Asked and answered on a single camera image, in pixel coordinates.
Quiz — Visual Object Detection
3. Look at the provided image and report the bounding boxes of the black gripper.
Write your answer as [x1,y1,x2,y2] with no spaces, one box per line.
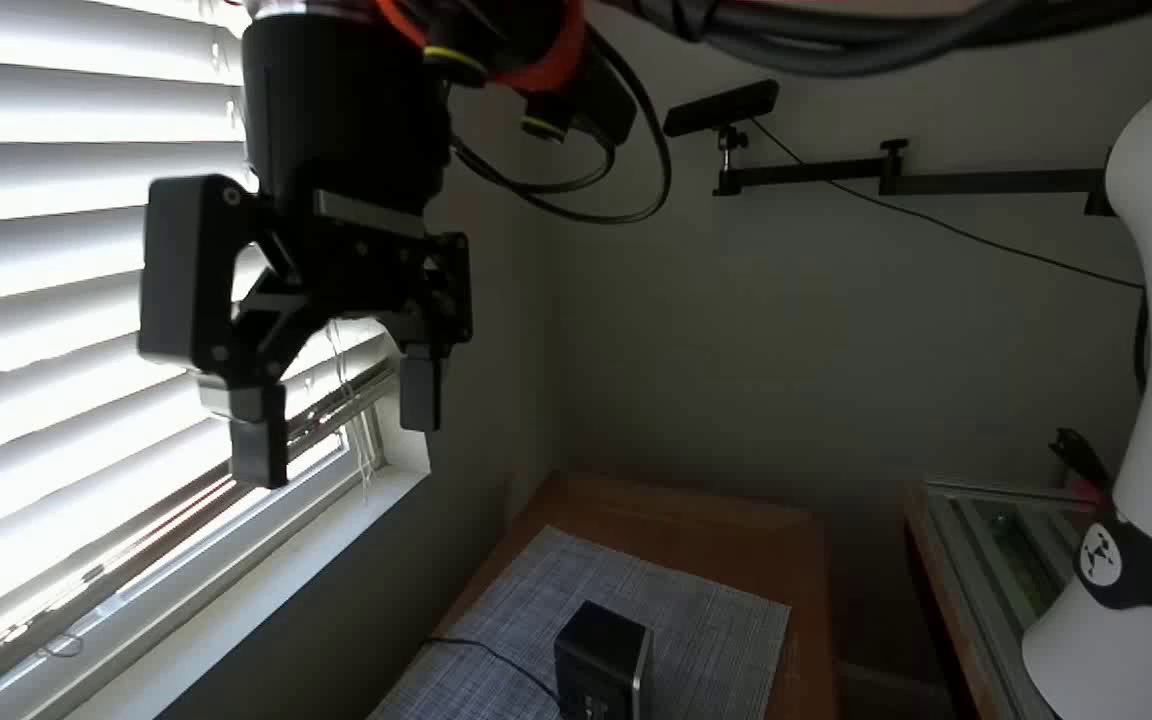
[137,8,477,490]

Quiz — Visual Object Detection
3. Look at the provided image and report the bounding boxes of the black box object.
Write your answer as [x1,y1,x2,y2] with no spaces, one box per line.
[551,597,655,720]

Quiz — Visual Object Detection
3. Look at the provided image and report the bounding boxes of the white window blinds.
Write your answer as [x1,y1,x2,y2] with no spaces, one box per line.
[0,0,399,642]

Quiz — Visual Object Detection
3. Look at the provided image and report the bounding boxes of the wooden table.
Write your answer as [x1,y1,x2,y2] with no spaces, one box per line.
[372,463,831,720]

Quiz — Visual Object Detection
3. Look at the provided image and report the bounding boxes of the glass topped side table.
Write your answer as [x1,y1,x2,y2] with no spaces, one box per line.
[900,471,1114,720]

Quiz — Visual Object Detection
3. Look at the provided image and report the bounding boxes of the red and black plug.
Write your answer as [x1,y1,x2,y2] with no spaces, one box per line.
[1046,423,1121,521]

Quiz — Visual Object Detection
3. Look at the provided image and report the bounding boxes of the white window sill frame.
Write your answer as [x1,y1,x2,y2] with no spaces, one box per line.
[0,395,436,720]

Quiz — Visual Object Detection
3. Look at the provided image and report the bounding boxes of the orange strap at wrist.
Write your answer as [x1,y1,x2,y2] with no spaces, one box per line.
[374,0,591,98]

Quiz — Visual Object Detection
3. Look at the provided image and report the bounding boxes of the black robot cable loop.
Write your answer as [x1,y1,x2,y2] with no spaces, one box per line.
[447,19,674,226]

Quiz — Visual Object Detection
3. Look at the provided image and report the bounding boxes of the black cable of box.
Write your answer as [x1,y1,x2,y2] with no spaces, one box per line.
[418,632,563,702]

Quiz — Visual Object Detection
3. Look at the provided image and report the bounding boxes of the black wall camera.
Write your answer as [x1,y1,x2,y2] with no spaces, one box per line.
[658,75,785,141]

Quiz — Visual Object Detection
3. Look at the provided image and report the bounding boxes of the grey cable bundle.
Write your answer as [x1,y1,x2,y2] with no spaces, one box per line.
[599,0,1146,78]

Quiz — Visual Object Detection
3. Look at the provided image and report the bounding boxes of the thin black camera cable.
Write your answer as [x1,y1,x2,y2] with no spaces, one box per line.
[745,117,1146,291]

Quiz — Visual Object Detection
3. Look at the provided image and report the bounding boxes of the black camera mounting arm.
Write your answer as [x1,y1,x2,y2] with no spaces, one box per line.
[711,123,1121,221]

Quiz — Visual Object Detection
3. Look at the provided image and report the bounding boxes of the black strap with white logo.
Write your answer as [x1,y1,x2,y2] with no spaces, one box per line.
[1073,514,1152,641]

